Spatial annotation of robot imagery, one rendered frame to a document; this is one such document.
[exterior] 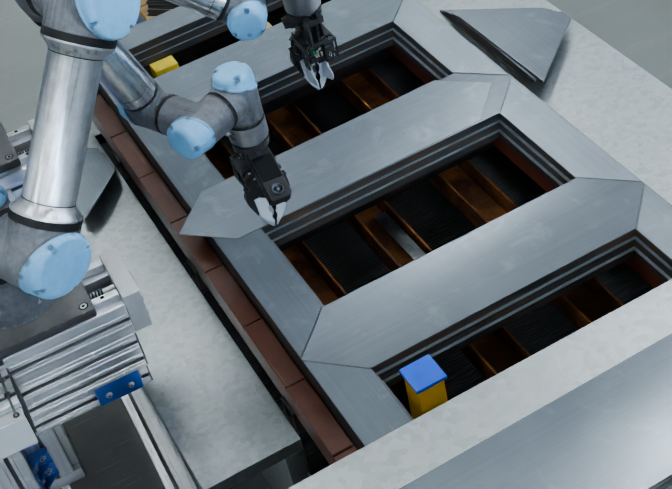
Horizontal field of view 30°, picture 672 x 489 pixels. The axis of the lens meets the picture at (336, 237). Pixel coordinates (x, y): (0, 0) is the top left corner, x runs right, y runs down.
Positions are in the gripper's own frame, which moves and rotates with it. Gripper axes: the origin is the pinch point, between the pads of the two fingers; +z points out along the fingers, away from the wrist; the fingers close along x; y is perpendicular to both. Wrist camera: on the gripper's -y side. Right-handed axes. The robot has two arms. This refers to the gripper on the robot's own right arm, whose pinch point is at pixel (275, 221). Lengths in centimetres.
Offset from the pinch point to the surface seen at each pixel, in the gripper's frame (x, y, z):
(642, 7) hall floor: -178, 114, 87
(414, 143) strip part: -34.1, 3.8, 0.7
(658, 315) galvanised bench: -32, -76, -17
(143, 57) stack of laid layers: -1, 78, 4
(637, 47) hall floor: -163, 97, 87
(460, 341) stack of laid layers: -14.1, -44.7, 4.6
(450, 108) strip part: -45.9, 8.9, 0.7
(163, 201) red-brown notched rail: 14.9, 26.5, 4.8
